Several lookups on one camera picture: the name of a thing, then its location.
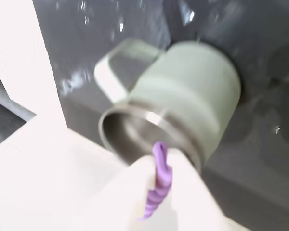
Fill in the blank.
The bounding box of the grey-green metal mug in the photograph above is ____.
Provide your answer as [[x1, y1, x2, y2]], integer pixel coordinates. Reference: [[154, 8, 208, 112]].
[[93, 37, 243, 174]]

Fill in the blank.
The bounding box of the purple ribbed pen grip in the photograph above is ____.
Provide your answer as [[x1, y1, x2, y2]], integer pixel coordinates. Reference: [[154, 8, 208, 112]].
[[137, 141, 173, 222]]

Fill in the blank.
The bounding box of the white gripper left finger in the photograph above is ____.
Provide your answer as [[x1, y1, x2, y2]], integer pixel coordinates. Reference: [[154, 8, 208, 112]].
[[0, 0, 158, 231]]

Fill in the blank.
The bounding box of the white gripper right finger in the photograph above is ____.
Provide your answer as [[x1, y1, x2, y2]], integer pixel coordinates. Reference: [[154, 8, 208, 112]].
[[144, 148, 235, 231]]

